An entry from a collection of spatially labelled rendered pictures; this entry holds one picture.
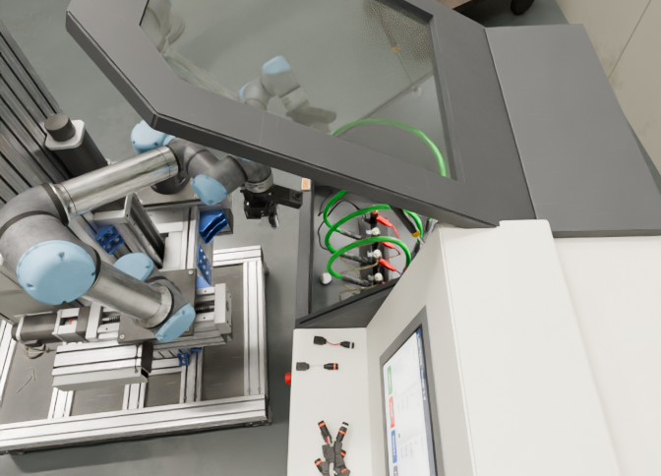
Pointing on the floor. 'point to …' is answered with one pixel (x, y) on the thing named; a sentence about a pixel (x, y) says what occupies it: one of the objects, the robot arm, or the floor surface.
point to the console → (498, 355)
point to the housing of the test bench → (592, 219)
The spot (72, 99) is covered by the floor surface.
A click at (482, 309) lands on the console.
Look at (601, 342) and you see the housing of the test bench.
